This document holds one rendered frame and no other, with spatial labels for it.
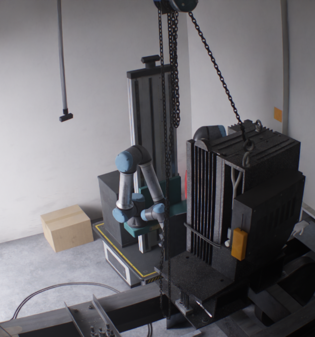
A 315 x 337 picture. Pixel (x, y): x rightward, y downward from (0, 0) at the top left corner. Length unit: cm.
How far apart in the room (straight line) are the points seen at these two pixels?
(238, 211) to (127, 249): 178
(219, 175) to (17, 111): 230
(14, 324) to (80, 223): 187
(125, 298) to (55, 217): 181
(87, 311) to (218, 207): 102
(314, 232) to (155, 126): 146
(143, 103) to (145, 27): 128
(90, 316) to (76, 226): 176
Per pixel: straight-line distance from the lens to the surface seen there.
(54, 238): 432
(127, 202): 314
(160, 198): 313
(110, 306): 279
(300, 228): 345
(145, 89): 324
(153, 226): 339
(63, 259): 431
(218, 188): 236
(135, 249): 381
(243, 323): 265
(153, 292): 287
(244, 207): 215
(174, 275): 263
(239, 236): 220
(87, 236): 444
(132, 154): 295
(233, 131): 260
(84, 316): 274
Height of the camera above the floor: 261
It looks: 26 degrees down
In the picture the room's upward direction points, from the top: 3 degrees counter-clockwise
